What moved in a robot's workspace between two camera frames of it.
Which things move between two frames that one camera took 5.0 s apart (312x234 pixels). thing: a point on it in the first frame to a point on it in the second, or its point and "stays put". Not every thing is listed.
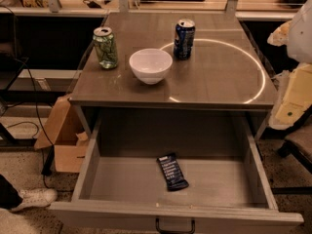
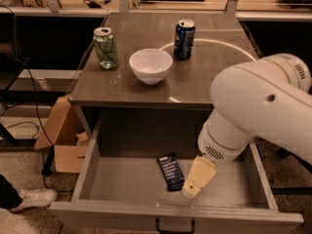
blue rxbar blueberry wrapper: [174, 175] stays put
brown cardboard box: [60, 130] stays put
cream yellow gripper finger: [294, 97] to [202, 170]
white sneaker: [35, 197] stays put
